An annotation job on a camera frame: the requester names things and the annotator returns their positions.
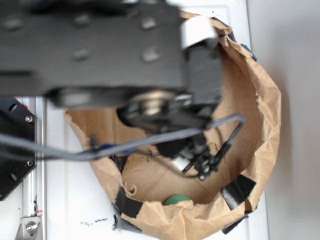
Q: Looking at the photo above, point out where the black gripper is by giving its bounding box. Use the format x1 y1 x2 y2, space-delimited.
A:
156 133 219 181

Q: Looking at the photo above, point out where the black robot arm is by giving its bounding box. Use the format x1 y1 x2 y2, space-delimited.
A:
0 0 224 179

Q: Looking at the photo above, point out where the brown paper bag bin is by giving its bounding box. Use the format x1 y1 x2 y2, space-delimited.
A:
63 9 283 240

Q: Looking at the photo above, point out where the green rubber ball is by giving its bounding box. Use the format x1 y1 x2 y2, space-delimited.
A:
164 194 191 206

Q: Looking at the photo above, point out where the white tray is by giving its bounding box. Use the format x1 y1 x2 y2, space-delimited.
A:
43 0 269 240

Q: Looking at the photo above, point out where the white connector plug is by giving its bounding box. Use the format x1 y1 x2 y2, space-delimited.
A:
180 16 218 50

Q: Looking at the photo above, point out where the aluminium rail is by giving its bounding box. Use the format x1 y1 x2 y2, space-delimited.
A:
22 97 48 240

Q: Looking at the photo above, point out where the metal corner bracket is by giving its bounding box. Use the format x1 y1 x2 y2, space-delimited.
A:
15 216 44 240

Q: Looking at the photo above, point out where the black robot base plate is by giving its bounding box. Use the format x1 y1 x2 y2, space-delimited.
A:
0 97 36 201

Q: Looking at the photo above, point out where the grey braided cable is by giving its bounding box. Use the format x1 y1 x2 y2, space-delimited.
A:
0 112 246 163

